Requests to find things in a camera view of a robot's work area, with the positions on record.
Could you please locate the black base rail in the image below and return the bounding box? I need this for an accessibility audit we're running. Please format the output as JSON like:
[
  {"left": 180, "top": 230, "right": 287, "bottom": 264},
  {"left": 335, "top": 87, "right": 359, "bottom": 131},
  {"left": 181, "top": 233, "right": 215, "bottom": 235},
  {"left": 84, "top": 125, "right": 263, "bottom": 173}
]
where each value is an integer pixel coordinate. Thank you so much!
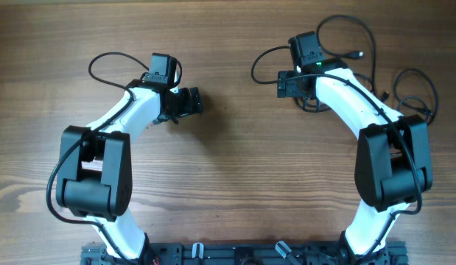
[{"left": 80, "top": 241, "right": 409, "bottom": 265}]

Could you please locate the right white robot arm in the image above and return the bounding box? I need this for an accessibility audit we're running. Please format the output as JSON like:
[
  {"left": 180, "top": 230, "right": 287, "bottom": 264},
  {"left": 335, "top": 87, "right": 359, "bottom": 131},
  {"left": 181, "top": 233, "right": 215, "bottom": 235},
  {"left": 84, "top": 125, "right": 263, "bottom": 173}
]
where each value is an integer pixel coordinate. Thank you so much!
[{"left": 278, "top": 32, "right": 433, "bottom": 262}]

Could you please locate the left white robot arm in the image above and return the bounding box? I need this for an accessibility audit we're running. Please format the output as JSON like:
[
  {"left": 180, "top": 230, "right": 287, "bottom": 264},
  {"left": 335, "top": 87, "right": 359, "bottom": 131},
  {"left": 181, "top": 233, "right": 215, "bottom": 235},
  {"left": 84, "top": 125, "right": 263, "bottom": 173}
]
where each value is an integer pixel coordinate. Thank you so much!
[{"left": 46, "top": 53, "right": 203, "bottom": 264}]

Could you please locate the thin black USB cable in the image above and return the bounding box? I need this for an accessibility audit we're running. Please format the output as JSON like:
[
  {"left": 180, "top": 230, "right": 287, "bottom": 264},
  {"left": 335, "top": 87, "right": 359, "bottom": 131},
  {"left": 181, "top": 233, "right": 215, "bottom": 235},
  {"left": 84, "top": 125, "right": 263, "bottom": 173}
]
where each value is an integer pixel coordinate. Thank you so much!
[{"left": 294, "top": 96, "right": 332, "bottom": 113}]

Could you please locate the black HDMI cable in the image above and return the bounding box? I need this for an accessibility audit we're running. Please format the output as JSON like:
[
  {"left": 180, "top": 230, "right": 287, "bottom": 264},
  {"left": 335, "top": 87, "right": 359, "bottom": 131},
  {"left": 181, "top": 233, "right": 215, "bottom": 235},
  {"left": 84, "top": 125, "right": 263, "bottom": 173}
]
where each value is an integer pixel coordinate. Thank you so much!
[{"left": 354, "top": 71, "right": 435, "bottom": 122}]

